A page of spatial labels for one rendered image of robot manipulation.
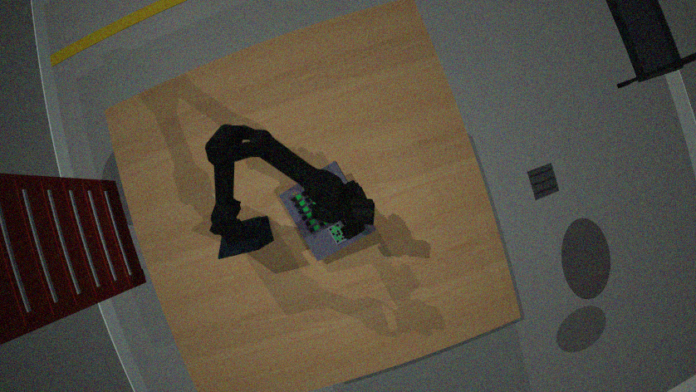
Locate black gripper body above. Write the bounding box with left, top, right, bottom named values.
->
left=340, top=219, right=365, bottom=239

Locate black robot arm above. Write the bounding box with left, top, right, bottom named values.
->
left=205, top=124, right=375, bottom=247

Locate grey switch panel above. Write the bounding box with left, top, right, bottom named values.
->
left=279, top=160, right=376, bottom=261

